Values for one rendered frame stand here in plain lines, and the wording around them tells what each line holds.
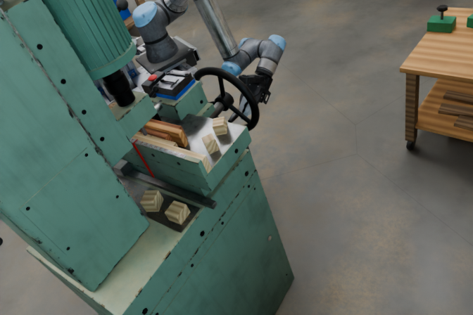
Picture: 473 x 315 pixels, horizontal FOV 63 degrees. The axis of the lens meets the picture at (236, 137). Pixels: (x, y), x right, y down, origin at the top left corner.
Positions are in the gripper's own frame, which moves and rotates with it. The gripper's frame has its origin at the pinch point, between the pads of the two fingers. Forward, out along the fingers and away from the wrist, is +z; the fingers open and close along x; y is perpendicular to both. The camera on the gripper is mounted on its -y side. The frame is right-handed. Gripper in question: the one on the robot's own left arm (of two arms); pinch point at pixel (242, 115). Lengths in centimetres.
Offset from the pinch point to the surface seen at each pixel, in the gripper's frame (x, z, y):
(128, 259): -16, 55, -43
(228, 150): -25.2, 18.1, -34.3
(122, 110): -2, 20, -54
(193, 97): -1.3, 5.4, -30.2
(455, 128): -61, -40, 78
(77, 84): -8, 20, -72
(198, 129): -10.7, 15.2, -32.6
